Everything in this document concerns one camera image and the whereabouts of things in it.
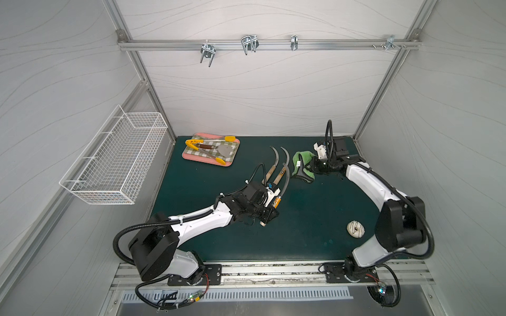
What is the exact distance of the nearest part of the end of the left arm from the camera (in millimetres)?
606

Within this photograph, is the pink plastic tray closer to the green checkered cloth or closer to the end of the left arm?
the green checkered cloth

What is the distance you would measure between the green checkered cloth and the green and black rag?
39 cm

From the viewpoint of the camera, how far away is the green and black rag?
852mm

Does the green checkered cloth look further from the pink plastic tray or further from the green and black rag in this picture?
the green and black rag

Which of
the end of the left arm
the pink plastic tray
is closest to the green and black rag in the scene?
the end of the left arm

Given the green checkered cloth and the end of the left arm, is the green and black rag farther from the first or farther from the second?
the green checkered cloth

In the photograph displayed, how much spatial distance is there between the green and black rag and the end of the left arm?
0.22m

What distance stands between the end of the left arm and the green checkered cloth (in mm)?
452

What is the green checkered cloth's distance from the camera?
3.71ft

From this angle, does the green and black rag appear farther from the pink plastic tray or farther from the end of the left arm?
the pink plastic tray
